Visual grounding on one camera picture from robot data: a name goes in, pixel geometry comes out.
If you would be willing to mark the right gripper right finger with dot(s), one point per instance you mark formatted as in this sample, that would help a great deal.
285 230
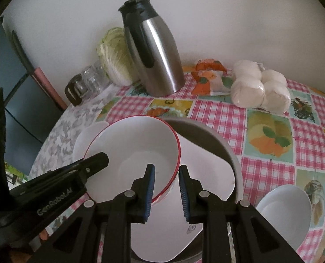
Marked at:
202 206

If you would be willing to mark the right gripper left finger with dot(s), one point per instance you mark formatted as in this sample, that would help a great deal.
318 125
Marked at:
131 206

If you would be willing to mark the white square floral plate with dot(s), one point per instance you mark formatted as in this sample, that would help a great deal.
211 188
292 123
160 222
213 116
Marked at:
167 233

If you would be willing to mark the white bowl strawberry print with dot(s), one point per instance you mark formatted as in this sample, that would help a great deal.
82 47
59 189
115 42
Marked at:
131 144

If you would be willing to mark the white bowl cartoon print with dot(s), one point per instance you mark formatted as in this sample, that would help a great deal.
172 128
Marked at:
288 209

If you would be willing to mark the grey metal pan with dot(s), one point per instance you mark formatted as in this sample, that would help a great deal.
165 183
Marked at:
205 137

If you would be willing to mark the grey floral tablecloth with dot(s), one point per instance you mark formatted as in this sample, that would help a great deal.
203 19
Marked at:
57 150

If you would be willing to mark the checkered picture tablecloth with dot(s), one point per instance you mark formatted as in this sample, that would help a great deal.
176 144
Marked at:
272 149

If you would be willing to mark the orange snack packet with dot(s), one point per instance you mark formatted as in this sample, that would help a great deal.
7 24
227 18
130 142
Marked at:
211 78

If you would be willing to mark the bag of steamed buns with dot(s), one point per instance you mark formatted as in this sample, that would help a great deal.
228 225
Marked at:
256 87

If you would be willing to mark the glass jar black lid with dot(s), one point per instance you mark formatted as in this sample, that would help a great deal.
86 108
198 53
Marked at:
76 90

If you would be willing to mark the clear drinking glass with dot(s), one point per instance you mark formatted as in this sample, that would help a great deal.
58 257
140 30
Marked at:
95 79

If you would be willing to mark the steel thermos jug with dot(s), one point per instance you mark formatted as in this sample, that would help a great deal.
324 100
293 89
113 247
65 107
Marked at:
152 48

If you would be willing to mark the napa cabbage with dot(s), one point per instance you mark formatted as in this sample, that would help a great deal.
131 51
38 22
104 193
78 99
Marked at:
115 58

